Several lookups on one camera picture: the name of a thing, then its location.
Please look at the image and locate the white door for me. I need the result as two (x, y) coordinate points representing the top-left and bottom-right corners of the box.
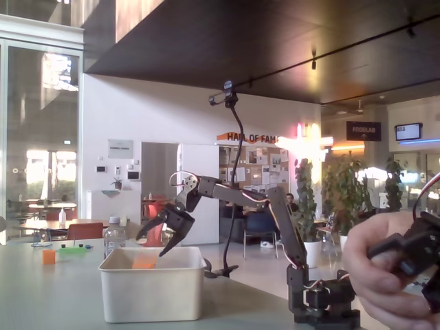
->
(179, 143), (221, 246)

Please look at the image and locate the bushy green plant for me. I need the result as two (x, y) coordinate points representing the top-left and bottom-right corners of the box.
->
(322, 153), (374, 241)

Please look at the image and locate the black foodlab sign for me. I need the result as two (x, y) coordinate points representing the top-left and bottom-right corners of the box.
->
(346, 120), (382, 142)

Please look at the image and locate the cork pin board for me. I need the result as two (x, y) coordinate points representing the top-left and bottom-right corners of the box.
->
(219, 145), (290, 194)

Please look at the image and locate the clear plastic water bottle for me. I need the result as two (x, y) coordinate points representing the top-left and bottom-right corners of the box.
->
(103, 215), (128, 261)

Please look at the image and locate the person's right hand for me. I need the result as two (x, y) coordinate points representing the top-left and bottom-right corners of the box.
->
(342, 211), (440, 330)

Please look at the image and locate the green flat block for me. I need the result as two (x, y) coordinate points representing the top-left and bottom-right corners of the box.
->
(58, 243), (87, 257)

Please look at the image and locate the wall mounted screen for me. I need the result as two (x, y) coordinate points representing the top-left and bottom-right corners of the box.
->
(395, 122), (424, 142)

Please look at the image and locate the slim green plant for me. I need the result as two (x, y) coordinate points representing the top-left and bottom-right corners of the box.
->
(384, 157), (406, 212)

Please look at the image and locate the tall plant in white pot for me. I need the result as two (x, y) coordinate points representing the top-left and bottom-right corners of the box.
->
(294, 157), (323, 270)

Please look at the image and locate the red chair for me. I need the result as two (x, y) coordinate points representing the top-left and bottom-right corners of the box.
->
(66, 221), (105, 241)

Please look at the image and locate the blue chair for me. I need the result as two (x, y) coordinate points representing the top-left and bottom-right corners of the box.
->
(243, 213), (280, 261)

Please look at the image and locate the orange hall of fame sign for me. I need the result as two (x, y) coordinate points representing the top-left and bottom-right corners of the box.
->
(216, 131), (287, 145)

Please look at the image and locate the white wall sign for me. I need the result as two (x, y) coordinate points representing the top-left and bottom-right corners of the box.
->
(107, 138), (135, 160)

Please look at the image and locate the black leader arm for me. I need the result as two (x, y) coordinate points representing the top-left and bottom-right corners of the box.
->
(366, 171), (440, 314)

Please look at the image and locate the black gooseneck clamp mount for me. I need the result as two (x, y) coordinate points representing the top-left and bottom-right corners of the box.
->
(202, 80), (242, 280)

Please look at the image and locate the seated person in background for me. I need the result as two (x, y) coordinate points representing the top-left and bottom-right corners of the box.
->
(285, 192), (300, 221)

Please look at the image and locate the white plastic bin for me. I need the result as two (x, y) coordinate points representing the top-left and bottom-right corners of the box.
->
(98, 246), (208, 325)

